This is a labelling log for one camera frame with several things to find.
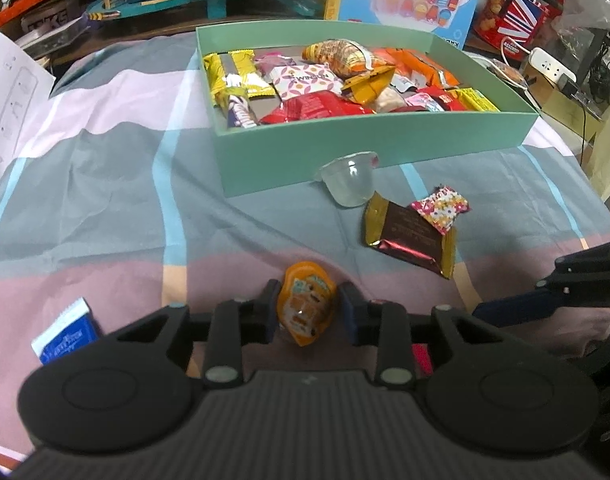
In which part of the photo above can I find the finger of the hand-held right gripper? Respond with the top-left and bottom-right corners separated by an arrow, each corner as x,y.
472,239 -> 610,322

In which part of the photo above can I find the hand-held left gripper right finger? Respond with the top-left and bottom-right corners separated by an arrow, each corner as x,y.
339,281 -> 512,388

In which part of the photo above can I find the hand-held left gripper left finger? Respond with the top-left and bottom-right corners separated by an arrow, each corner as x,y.
108,279 -> 284,390

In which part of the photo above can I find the orange jelly cup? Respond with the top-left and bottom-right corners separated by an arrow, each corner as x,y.
276,260 -> 338,347

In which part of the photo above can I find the green cardboard box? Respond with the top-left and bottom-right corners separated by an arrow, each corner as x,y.
195,19 -> 540,198

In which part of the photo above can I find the yellow snack bag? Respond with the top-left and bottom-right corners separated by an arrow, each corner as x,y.
341,67 -> 397,107

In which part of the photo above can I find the white pink patterned snack packet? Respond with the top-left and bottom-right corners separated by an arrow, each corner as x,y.
269,61 -> 344,102

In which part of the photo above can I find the orange printed snack bag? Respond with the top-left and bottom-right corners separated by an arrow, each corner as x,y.
301,38 -> 397,79

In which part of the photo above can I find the red pink wrapper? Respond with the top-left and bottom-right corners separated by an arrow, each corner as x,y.
411,344 -> 432,377

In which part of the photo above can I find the brown foil chocolate packet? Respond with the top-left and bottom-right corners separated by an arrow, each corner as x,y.
362,192 -> 458,280

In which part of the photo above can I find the floral candy packet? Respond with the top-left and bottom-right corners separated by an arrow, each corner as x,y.
409,185 -> 472,235

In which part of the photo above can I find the clear jelly cup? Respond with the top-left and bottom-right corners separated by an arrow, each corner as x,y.
313,151 -> 379,208

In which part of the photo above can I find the striped pastel blanket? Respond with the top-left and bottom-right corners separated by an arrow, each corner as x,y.
0,30 -> 610,461

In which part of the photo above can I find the brown cardboard box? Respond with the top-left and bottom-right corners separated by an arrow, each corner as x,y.
521,66 -> 604,142

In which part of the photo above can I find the purple white snack packet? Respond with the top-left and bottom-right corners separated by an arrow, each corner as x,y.
224,91 -> 262,129

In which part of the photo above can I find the blue white sachet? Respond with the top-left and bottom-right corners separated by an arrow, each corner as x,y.
30,297 -> 102,365

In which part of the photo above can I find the yellow green snack packet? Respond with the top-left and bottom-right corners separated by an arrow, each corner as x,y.
451,88 -> 502,113

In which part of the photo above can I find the red foil snack packet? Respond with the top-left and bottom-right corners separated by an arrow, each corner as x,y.
259,91 -> 377,127

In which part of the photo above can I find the small red snack packet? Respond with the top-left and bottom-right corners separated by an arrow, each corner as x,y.
414,86 -> 466,112

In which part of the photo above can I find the white power strip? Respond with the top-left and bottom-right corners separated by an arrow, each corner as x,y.
527,46 -> 579,87

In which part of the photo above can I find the orange snack packet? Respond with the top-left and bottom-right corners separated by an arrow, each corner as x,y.
374,48 -> 460,89

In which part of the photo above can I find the red biscuit tin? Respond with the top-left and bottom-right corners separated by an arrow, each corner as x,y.
471,0 -> 564,59

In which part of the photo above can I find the blue toy box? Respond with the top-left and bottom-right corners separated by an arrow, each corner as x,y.
324,0 -> 486,52

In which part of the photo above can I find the white paper sheet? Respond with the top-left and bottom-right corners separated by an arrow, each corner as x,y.
0,24 -> 57,189

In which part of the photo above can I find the grey toy box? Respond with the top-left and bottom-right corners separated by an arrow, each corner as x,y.
19,9 -> 89,57

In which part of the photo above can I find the white coiled cable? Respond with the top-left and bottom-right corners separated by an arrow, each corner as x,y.
477,55 -> 528,92

